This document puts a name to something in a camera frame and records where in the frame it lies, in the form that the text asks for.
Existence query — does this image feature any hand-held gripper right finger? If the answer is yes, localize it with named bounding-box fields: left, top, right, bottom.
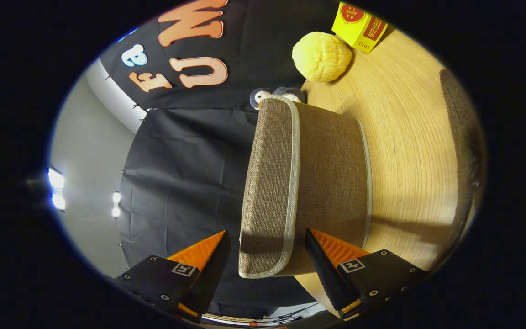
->
left=305, top=228, right=428, bottom=320

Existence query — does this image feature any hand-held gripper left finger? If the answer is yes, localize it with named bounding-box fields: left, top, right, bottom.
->
left=113, top=230, right=231, bottom=323

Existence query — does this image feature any brown fabric storage box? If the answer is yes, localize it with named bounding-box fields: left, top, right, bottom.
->
left=238, top=97, right=373, bottom=278

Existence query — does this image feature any black backdrop cloth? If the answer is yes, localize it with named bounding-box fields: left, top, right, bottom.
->
left=99, top=0, right=350, bottom=318

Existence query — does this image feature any penguin plush toy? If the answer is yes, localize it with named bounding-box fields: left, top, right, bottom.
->
left=250, top=87, right=307, bottom=110

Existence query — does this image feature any yellow round plush bun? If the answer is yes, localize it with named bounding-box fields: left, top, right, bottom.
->
left=292, top=31, right=353, bottom=83

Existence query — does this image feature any yellow book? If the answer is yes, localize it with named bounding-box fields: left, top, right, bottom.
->
left=331, top=1, right=389, bottom=53

